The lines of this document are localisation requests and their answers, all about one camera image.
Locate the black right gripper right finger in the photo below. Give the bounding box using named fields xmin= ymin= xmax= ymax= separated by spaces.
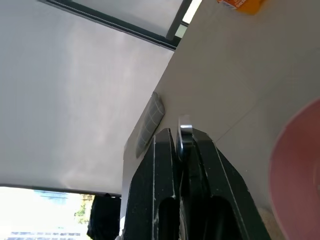
xmin=175 ymin=119 xmax=273 ymax=240

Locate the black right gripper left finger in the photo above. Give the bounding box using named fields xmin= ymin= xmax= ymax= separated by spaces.
xmin=124 ymin=128 xmax=181 ymax=240

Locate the silver metal spoon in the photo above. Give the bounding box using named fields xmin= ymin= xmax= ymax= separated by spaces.
xmin=176 ymin=114 xmax=195 ymax=163

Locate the pink bowl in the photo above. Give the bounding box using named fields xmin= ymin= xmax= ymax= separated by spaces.
xmin=268 ymin=97 xmax=320 ymax=240

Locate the black hanging garment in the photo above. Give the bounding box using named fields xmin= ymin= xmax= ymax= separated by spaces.
xmin=86 ymin=192 xmax=122 ymax=240

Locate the grey checked cloth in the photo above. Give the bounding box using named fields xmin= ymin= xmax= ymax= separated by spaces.
xmin=135 ymin=91 xmax=166 ymax=159

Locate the orange package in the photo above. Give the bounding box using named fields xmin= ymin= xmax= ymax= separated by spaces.
xmin=216 ymin=0 xmax=266 ymax=16

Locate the dark window frame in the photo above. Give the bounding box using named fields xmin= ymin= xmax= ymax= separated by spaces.
xmin=37 ymin=0 xmax=194 ymax=53

